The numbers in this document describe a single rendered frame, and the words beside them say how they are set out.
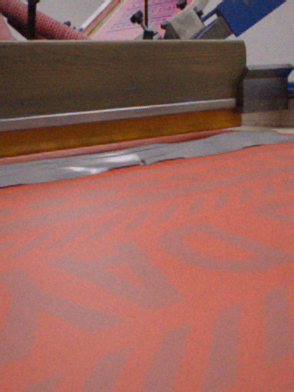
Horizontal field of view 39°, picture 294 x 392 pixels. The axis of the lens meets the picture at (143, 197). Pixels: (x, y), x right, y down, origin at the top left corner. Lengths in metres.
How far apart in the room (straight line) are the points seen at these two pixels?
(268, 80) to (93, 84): 0.21
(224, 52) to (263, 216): 0.34
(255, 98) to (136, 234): 0.37
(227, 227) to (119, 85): 0.28
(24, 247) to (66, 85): 0.26
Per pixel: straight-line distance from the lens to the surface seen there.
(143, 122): 0.45
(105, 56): 0.42
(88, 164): 0.31
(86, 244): 0.15
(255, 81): 0.51
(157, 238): 0.15
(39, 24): 1.09
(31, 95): 0.39
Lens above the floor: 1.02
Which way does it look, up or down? 14 degrees down
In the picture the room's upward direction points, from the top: 4 degrees counter-clockwise
